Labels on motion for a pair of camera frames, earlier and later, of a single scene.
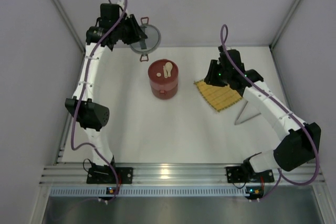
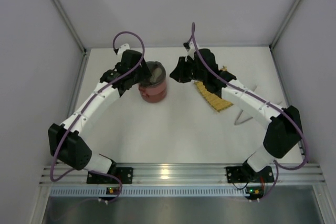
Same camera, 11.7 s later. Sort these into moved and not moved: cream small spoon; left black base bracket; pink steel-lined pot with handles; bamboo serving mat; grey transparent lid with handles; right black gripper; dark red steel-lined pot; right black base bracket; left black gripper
Moved: grey transparent lid with handles; right black gripper; pink steel-lined pot with handles; left black gripper; cream small spoon; dark red steel-lined pot
Not moved: bamboo serving mat; right black base bracket; left black base bracket
